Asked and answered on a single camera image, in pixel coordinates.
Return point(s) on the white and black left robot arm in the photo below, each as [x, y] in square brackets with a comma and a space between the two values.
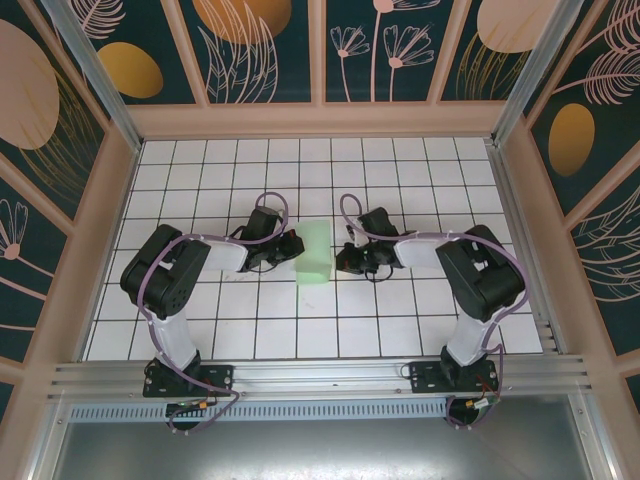
[222, 255]

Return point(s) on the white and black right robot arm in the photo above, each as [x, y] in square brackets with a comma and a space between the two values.
[420, 252]

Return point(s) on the grey sheet metal panel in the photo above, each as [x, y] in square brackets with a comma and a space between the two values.
[320, 450]

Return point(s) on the aluminium side rail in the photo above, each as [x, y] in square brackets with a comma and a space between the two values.
[511, 200]

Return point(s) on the aluminium mounting rail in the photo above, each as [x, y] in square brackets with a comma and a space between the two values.
[320, 375]

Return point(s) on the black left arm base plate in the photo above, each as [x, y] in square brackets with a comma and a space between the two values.
[220, 380]

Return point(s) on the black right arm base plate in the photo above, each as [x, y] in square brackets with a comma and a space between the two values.
[425, 377]

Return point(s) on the aluminium corner post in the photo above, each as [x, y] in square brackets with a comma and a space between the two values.
[93, 70]
[540, 70]

